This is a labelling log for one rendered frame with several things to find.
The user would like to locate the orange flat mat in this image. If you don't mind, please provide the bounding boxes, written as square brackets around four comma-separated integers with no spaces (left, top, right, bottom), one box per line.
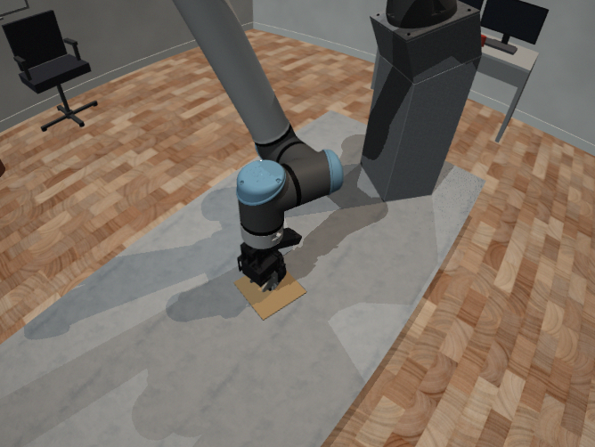
[234,270,306,320]

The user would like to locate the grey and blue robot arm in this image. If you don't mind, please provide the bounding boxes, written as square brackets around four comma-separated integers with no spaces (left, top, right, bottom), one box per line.
[173,0,457,251]

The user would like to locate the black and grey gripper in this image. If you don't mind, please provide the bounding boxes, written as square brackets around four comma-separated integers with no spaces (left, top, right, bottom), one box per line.
[237,242,287,292]

